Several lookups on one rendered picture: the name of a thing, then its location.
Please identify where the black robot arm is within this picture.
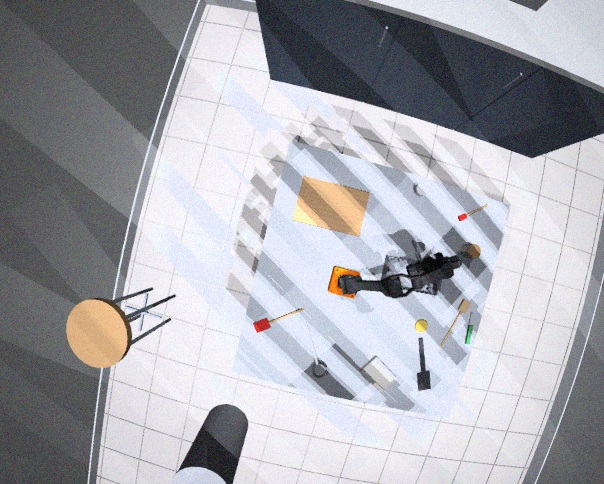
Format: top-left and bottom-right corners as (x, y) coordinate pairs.
(337, 255), (462, 299)

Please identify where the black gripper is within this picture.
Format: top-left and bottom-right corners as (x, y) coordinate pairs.
(406, 252), (443, 276)

